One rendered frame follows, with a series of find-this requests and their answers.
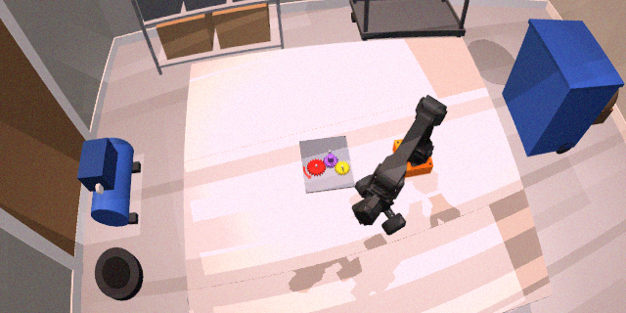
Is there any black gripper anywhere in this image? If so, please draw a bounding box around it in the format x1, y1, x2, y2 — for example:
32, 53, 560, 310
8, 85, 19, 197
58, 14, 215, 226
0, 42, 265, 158
355, 174, 407, 236

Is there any yellow gear with black stripe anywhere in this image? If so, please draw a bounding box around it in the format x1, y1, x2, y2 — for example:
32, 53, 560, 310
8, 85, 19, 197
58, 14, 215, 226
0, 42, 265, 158
335, 162, 350, 175

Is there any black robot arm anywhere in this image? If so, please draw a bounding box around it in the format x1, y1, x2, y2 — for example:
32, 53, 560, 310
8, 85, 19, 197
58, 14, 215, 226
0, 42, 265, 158
352, 94, 448, 226

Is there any purple gear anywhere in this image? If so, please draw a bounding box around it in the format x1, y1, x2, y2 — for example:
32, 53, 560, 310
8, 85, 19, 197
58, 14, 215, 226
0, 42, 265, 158
323, 154, 338, 168

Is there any red gear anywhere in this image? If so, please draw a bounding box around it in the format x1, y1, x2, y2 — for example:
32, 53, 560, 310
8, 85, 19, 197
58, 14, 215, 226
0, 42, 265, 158
307, 158, 326, 176

